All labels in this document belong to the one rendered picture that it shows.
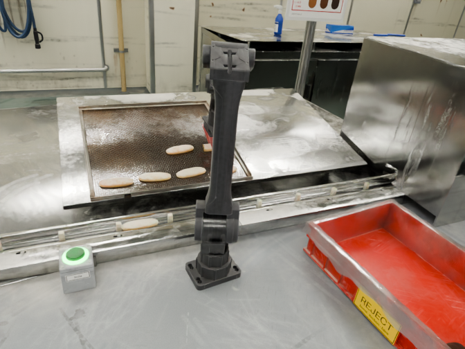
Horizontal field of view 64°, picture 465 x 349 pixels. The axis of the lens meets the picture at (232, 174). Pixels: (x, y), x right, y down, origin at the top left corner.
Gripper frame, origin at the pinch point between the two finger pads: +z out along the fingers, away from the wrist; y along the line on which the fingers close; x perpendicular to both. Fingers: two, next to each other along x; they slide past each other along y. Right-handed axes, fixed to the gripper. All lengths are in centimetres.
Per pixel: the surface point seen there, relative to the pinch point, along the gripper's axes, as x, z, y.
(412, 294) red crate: -27, -1, -71
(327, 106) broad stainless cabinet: -159, 66, 124
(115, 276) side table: 40, 4, -42
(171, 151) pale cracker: 14.9, 0.3, -0.4
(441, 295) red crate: -34, -2, -74
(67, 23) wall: 32, 72, 336
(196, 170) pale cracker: 9.9, 0.2, -12.2
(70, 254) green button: 49, -4, -40
